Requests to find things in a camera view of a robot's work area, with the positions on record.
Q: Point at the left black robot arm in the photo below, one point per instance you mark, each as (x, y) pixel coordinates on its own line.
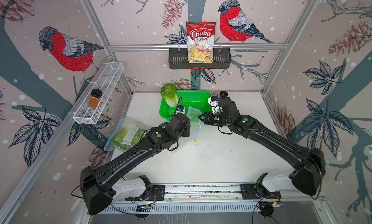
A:
(96, 185)

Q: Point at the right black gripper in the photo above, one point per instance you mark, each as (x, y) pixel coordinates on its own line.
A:
(208, 117)

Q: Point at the orange spice jar black lid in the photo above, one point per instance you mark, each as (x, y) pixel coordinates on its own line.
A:
(94, 99)

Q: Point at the green plastic basket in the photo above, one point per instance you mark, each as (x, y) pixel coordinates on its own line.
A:
(195, 102)

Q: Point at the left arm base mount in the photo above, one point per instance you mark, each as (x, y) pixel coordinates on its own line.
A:
(156, 193)

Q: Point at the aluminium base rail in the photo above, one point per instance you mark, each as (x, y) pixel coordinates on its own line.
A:
(196, 192)

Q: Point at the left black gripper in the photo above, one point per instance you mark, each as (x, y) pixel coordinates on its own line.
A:
(187, 129)

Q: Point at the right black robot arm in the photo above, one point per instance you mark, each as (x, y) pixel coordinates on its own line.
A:
(308, 166)

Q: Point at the clear acrylic wall shelf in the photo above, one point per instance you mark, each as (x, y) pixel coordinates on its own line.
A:
(106, 83)

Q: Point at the clear zipper bag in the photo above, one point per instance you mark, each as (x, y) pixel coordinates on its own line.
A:
(195, 124)
(122, 123)

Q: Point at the chinese cabbage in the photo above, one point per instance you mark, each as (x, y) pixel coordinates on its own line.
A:
(169, 94)
(129, 136)

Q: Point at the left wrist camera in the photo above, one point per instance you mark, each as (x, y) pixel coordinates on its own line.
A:
(180, 109)

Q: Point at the red cassava chips bag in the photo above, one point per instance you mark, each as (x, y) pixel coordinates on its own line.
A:
(200, 41)

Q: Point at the black cap pepper grinder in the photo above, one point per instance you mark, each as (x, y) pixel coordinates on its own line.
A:
(223, 94)

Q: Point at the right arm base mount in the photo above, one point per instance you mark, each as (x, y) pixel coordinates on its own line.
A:
(251, 191)

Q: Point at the black wall basket shelf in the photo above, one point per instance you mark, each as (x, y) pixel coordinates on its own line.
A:
(178, 59)

